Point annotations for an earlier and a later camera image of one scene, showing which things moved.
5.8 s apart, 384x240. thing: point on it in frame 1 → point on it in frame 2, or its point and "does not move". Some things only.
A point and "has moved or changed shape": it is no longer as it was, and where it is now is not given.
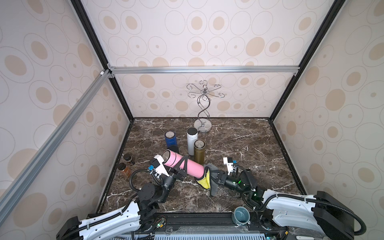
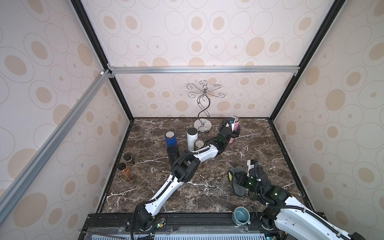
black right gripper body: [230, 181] → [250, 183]
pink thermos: [194, 168] → [236, 125]
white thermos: [192, 137] does not move
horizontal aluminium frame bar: [275, 69] does not move
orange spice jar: [126, 171] does not move
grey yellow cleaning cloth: [207, 181] has moved or changed shape
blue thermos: [170, 138] does not move
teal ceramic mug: [241, 216] does not move
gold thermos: [199, 146] does not move
